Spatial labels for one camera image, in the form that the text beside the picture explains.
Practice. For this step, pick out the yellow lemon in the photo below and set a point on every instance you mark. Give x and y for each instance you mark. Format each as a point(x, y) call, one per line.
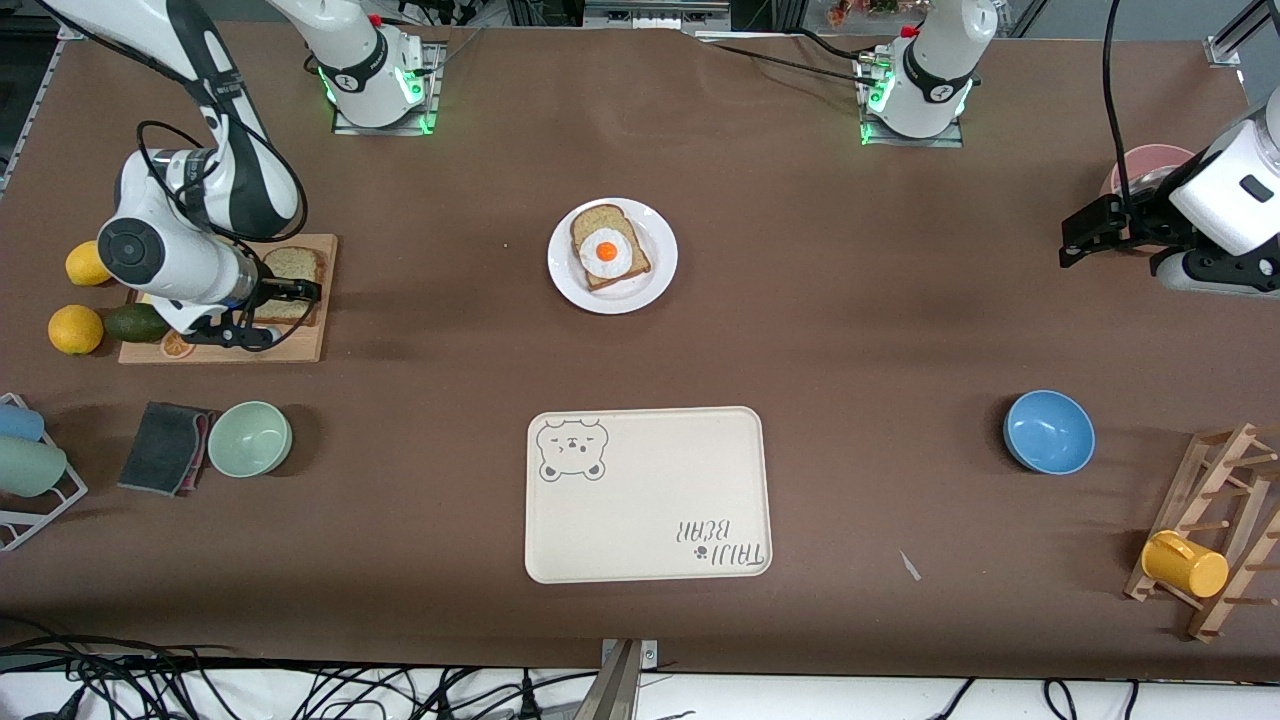
point(85, 265)
point(75, 330)

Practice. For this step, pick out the dark green avocado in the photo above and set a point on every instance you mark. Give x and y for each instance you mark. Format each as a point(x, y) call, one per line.
point(130, 322)

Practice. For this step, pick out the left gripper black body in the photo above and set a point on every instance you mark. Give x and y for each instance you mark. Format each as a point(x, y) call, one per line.
point(1142, 217)

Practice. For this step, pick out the white round plate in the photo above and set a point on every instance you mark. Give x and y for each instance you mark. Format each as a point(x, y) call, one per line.
point(655, 285)

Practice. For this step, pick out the light blue cup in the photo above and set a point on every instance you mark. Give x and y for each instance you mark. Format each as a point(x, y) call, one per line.
point(18, 422)

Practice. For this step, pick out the fried egg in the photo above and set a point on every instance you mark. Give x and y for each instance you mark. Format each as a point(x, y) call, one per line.
point(605, 252)

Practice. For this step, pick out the pink bowl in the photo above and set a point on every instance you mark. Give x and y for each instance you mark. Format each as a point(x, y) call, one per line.
point(1150, 158)

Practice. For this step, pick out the cream bear print tray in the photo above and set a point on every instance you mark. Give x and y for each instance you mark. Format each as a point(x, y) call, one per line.
point(650, 500)

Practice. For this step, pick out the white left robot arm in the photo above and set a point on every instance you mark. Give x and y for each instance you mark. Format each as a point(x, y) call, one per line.
point(940, 60)

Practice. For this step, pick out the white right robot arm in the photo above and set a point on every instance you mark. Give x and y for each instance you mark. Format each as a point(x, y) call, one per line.
point(160, 255)

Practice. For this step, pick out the pale green cup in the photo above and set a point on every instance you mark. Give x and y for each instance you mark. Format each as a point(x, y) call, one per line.
point(28, 467)

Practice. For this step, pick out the metal ladle spoon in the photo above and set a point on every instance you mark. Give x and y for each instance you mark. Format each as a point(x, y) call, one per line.
point(1145, 180)

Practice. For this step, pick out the grey folded cloth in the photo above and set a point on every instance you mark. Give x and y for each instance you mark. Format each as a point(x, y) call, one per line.
point(160, 450)

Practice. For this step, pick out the small white paper scrap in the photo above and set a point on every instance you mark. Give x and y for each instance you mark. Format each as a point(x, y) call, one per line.
point(910, 566)

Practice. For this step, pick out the metal table edge bracket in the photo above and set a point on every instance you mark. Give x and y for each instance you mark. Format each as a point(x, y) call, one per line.
point(620, 685)

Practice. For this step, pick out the blue bowl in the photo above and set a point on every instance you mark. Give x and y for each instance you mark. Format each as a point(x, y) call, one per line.
point(1048, 432)

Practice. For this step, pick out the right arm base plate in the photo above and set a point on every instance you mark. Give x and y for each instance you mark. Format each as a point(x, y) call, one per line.
point(432, 100)

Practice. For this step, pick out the plain brown bread slice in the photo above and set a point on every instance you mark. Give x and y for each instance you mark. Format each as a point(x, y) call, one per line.
point(295, 264)

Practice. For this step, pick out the aluminium frame structure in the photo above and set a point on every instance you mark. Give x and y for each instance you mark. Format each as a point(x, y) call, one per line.
point(655, 12)

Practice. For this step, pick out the orange slice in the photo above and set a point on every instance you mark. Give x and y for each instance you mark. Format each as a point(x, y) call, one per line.
point(175, 347)

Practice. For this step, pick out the yellow mug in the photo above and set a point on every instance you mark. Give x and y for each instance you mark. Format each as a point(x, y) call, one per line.
point(1185, 565)

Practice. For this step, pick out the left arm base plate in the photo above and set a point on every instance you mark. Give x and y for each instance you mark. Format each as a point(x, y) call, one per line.
point(950, 143)

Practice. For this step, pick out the aluminium corner profile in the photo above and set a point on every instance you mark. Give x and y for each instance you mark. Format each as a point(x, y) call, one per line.
point(1235, 40)

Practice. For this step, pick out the bamboo cutting board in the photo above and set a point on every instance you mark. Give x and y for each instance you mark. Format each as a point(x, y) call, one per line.
point(330, 300)

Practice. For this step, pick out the bread slice under egg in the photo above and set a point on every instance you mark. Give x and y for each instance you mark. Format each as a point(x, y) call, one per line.
point(592, 222)

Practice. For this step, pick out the pale green bowl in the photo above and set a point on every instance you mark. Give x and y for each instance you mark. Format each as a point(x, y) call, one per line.
point(250, 440)

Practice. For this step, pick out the wooden peg rack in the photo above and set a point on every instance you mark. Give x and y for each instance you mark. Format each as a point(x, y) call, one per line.
point(1210, 470)

